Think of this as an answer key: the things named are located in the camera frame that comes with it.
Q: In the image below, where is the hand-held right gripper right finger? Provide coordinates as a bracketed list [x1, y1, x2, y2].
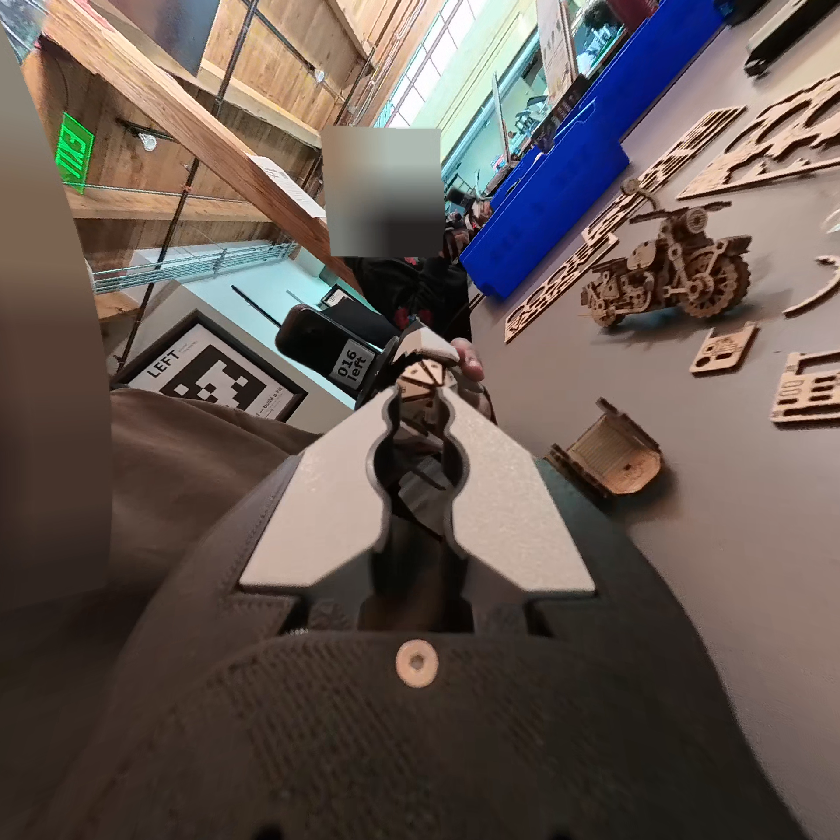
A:
[436, 386, 598, 614]

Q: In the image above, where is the small slotted wooden sheet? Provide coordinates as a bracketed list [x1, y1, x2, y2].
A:
[769, 351, 840, 427]

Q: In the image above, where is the wooden sidecar model part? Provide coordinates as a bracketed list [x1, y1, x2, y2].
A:
[545, 397, 664, 500]

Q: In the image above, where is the person's brown clothing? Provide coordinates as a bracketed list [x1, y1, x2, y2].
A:
[108, 386, 329, 657]

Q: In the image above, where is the green exit sign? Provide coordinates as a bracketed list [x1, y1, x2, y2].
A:
[58, 112, 93, 194]

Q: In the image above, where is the blue plastic bin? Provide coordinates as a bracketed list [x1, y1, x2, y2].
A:
[489, 0, 729, 198]
[459, 141, 631, 301]

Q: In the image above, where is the metal cable tray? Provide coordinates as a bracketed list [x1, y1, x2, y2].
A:
[92, 241, 299, 293]

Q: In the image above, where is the small wooden card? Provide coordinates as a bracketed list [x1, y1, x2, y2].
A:
[689, 323, 759, 376]

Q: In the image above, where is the small wooden model part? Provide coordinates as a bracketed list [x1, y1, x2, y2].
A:
[395, 357, 458, 454]

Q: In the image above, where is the black flat device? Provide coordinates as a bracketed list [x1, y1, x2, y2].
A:
[745, 0, 840, 76]

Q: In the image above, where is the person's left hand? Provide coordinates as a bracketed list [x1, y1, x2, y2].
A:
[451, 338, 498, 424]

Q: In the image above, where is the wooden sheet with round holes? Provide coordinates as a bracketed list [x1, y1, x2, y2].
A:
[504, 231, 621, 345]

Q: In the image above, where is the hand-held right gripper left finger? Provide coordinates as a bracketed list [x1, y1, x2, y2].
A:
[238, 386, 404, 611]

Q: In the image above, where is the wooden motorcycle model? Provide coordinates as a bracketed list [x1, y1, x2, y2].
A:
[579, 177, 752, 328]

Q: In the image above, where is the curved wooden piece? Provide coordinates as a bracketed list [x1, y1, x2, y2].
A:
[784, 256, 840, 317]

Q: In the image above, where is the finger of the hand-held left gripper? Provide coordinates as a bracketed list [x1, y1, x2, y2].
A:
[397, 322, 462, 368]

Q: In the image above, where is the wooden sheet with large holes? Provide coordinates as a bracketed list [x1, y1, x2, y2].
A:
[676, 72, 840, 201]

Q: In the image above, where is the white paper sheet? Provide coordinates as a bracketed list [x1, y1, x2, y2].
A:
[249, 154, 327, 221]

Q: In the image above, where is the narrow wooden cut-out sheet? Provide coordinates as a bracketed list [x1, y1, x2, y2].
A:
[583, 105, 748, 240]

